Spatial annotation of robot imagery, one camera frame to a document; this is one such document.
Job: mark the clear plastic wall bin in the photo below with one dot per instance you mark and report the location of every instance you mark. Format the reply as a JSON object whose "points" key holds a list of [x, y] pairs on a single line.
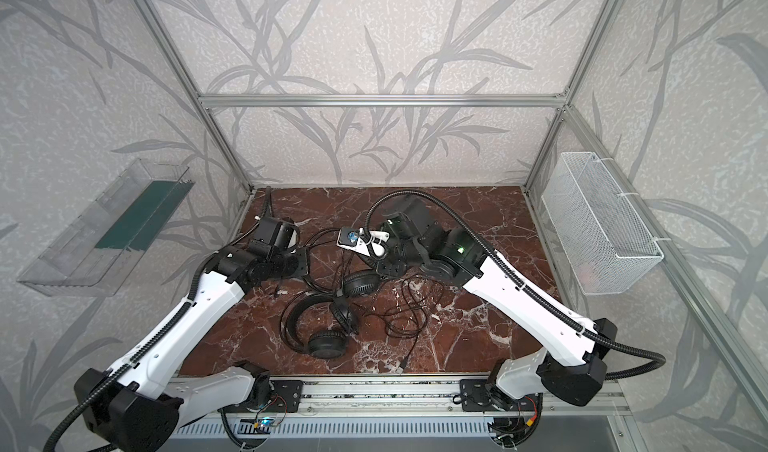
{"points": [[95, 254]]}

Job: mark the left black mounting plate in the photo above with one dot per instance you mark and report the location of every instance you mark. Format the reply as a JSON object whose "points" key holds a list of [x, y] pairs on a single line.
{"points": [[285, 397]]}

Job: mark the black mounting plate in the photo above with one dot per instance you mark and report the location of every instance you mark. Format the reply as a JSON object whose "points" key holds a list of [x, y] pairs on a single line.
{"points": [[285, 397], [477, 395]]}

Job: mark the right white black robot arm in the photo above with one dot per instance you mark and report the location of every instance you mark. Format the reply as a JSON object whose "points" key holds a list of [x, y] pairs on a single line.
{"points": [[537, 372]]}

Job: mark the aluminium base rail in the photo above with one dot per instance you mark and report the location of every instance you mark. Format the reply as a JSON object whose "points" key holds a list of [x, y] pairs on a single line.
{"points": [[412, 395]]}

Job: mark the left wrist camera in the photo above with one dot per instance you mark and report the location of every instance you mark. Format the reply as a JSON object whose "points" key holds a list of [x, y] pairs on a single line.
{"points": [[273, 237]]}

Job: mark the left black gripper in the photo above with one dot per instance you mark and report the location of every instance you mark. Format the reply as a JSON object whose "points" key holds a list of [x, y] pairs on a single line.
{"points": [[294, 261]]}

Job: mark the white wire mesh basket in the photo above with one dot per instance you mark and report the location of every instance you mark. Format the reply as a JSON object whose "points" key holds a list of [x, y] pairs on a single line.
{"points": [[608, 246]]}

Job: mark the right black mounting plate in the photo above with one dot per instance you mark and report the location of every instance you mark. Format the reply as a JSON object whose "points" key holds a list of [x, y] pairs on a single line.
{"points": [[477, 395]]}

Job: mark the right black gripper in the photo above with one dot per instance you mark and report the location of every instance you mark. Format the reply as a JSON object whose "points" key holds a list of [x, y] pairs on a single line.
{"points": [[389, 259]]}

